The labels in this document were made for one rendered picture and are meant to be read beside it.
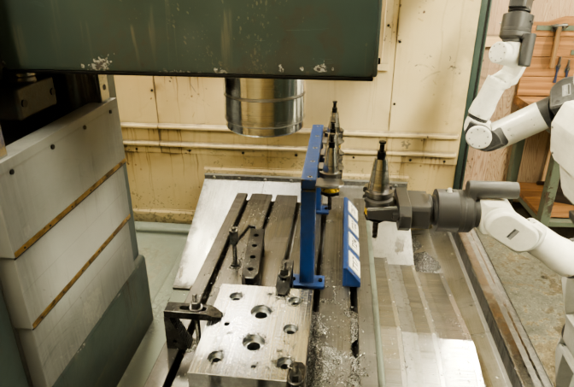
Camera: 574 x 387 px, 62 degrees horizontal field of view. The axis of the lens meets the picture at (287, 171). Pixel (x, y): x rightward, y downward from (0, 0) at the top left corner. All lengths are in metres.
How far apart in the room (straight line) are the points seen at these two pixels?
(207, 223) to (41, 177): 1.07
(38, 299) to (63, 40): 0.51
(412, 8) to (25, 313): 1.56
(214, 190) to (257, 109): 1.27
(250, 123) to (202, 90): 1.18
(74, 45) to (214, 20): 0.25
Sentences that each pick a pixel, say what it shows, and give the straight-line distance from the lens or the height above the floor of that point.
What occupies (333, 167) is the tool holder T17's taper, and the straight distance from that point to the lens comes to 1.25.
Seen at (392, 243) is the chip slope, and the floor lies 0.73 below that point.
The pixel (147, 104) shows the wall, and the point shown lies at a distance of 2.15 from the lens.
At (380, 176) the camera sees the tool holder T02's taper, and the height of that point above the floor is 1.34.
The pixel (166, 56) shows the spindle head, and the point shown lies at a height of 1.58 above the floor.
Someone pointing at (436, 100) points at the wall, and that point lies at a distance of 2.01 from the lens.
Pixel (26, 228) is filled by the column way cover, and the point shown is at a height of 1.27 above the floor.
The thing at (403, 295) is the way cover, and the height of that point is 0.74.
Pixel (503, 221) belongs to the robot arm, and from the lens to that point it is 1.01.
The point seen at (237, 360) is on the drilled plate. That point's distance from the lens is 1.04.
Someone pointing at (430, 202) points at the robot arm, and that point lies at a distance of 1.01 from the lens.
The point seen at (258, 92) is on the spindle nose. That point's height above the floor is 1.52.
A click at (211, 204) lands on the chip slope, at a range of 2.07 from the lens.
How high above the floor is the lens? 1.72
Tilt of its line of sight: 23 degrees down
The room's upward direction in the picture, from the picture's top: straight up
